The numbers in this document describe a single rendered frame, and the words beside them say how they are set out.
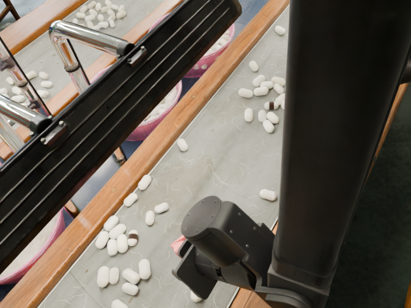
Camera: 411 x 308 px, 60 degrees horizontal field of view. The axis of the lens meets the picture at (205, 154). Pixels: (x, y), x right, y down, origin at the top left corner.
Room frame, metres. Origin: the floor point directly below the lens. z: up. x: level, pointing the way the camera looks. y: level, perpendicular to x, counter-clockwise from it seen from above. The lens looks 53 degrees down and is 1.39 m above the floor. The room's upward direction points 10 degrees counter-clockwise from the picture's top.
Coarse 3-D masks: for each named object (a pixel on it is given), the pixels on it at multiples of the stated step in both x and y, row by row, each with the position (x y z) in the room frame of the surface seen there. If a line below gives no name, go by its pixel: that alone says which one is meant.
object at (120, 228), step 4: (120, 224) 0.35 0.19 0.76; (116, 228) 0.34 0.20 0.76; (120, 228) 0.34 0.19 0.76; (124, 228) 0.34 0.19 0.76; (112, 232) 0.33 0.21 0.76; (116, 232) 0.33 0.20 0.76; (120, 232) 0.33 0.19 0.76; (124, 232) 0.33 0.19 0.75; (112, 236) 0.32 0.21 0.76; (116, 236) 0.32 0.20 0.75
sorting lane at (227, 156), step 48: (240, 96) 0.66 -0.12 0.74; (192, 144) 0.53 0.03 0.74; (240, 144) 0.51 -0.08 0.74; (144, 192) 0.42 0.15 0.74; (192, 192) 0.40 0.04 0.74; (240, 192) 0.38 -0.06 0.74; (96, 240) 0.33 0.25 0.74; (144, 240) 0.31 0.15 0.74; (96, 288) 0.23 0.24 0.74; (144, 288) 0.22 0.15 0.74
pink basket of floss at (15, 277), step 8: (56, 224) 0.37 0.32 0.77; (64, 224) 0.41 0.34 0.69; (56, 232) 0.36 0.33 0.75; (48, 240) 0.33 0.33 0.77; (40, 256) 0.31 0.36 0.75; (24, 264) 0.29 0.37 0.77; (32, 264) 0.30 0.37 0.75; (16, 272) 0.28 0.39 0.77; (24, 272) 0.29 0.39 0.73; (0, 280) 0.27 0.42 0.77; (8, 280) 0.28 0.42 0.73; (16, 280) 0.29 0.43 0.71
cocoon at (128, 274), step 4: (128, 268) 0.25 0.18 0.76; (124, 272) 0.25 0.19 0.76; (128, 272) 0.24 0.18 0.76; (132, 272) 0.24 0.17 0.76; (124, 276) 0.24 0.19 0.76; (128, 276) 0.24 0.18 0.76; (132, 276) 0.24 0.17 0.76; (136, 276) 0.23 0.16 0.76; (128, 280) 0.23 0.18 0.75; (132, 280) 0.23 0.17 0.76; (136, 280) 0.23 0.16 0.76
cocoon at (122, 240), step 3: (123, 234) 0.33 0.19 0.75; (117, 237) 0.32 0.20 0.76; (120, 237) 0.32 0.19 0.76; (123, 237) 0.32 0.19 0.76; (126, 237) 0.32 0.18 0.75; (117, 240) 0.31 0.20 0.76; (120, 240) 0.31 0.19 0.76; (123, 240) 0.31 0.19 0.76; (126, 240) 0.31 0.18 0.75; (117, 243) 0.31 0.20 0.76; (120, 243) 0.30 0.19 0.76; (123, 243) 0.30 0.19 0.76; (126, 243) 0.30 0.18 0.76; (117, 246) 0.30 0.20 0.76; (120, 246) 0.30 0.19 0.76; (123, 246) 0.30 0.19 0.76; (126, 246) 0.30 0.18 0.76; (117, 249) 0.30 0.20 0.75; (120, 249) 0.29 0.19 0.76; (123, 249) 0.29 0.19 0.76; (126, 249) 0.29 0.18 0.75
